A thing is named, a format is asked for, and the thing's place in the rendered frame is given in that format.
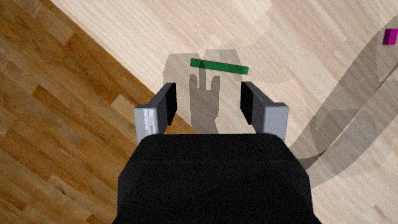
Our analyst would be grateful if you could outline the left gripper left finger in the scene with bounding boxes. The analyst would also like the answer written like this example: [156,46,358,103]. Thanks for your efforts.
[133,82,177,144]

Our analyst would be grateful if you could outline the magenta rod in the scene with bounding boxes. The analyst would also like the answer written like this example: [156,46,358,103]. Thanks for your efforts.
[382,29,398,45]

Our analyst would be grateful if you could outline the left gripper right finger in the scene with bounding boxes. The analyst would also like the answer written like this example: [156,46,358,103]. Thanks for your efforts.
[240,81,289,143]

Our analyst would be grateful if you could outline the green rod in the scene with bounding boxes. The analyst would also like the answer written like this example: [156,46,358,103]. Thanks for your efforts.
[190,58,249,75]

